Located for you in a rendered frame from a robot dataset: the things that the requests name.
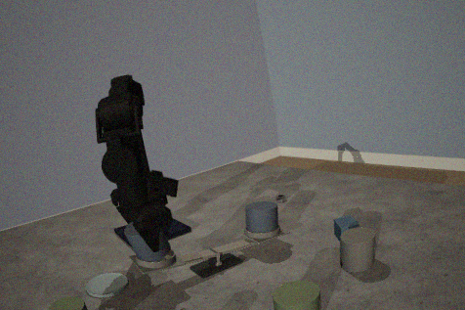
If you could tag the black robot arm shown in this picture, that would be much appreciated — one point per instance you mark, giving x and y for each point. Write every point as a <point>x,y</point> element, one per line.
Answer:
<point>120,116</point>

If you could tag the grey-brown cylinder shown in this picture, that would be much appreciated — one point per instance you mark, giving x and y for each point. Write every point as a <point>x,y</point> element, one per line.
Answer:
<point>357,246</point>

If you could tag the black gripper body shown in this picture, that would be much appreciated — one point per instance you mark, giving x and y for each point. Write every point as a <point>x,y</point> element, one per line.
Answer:
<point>134,195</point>

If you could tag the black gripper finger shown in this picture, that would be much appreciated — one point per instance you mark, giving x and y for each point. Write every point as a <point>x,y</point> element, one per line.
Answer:
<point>125,214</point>
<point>151,237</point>

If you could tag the dark grey cylinder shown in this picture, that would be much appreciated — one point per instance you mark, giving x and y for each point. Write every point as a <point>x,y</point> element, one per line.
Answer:
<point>142,249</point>
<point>261,216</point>

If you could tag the green cylinder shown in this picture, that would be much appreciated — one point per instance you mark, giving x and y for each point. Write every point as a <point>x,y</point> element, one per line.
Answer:
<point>68,303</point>
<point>298,295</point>

